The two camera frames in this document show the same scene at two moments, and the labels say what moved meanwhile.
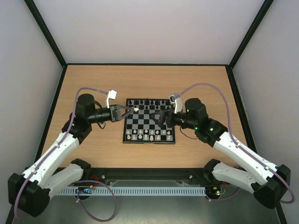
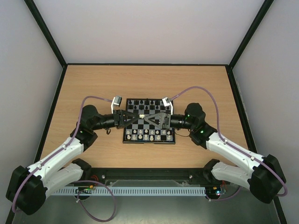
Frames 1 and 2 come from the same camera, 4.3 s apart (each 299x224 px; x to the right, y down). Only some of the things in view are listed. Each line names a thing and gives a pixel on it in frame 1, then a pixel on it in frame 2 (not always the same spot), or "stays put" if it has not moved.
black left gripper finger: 125,107 -> 127,112
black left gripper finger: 126,115 -> 131,121
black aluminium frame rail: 106,175 stays put
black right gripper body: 167,119 stays put
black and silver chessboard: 139,127 stays put
